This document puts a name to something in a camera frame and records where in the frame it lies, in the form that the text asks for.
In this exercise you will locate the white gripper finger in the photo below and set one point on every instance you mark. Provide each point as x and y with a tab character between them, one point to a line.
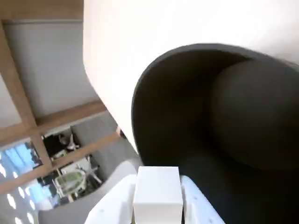
109	200
198	205

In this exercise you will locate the white block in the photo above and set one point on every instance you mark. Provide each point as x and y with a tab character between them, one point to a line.
158	196

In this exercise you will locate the black pot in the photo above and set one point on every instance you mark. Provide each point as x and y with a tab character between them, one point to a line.
187	105

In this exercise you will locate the green mesh office chair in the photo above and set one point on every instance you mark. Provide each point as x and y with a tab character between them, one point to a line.
69	182

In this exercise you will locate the black office chair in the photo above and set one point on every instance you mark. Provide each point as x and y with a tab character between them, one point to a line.
52	143

